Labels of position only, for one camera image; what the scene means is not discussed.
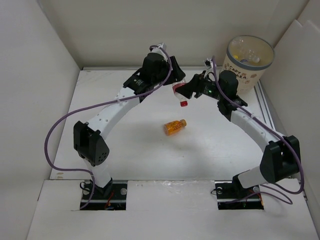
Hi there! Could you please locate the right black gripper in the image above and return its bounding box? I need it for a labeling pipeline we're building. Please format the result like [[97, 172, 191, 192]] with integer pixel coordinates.
[[174, 70, 224, 101]]

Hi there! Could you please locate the clear bottle red label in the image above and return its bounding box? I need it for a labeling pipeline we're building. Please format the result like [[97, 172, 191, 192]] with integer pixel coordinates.
[[172, 79, 188, 107]]

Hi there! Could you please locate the orange bottle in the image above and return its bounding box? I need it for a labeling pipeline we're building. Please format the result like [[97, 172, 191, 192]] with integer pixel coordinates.
[[163, 119, 187, 136]]

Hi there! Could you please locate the blue label bottle white cap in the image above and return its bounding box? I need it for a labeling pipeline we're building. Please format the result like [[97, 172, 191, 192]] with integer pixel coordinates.
[[240, 59, 249, 64]]

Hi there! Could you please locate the large clear plastic bottle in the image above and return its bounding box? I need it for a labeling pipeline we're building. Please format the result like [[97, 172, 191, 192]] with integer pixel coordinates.
[[229, 36, 260, 64]]

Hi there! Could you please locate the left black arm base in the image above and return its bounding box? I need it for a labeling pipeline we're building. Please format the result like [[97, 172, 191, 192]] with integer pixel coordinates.
[[79, 180, 128, 211]]

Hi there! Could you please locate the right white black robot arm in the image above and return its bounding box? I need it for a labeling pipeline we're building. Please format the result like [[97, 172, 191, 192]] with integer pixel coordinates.
[[175, 70, 303, 197]]

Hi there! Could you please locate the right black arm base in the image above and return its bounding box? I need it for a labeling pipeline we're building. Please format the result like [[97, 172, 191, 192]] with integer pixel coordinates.
[[210, 180, 264, 210]]

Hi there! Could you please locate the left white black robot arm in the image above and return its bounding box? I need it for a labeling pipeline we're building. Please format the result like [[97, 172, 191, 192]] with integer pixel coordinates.
[[73, 52, 186, 199]]

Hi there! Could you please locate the cream capybara bin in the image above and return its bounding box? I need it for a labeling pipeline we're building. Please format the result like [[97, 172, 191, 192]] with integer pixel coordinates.
[[222, 35, 275, 95]]

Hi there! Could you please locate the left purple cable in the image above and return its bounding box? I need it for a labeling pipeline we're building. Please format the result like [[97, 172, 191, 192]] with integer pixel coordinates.
[[44, 44, 173, 210]]

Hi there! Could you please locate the purple cable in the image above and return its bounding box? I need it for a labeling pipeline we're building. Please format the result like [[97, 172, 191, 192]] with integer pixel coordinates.
[[44, 44, 173, 210], [211, 55, 305, 205]]

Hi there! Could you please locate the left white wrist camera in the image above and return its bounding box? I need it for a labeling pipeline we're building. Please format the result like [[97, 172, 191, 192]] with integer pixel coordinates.
[[149, 42, 167, 54]]

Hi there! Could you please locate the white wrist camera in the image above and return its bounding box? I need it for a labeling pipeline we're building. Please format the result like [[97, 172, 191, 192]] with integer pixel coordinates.
[[149, 42, 167, 54], [204, 56, 217, 76]]

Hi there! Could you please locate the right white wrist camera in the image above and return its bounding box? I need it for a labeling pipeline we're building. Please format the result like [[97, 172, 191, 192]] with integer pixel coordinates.
[[204, 56, 217, 76]]

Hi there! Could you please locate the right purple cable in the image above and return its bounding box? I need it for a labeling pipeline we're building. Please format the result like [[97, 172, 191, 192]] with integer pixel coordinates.
[[211, 55, 305, 205]]

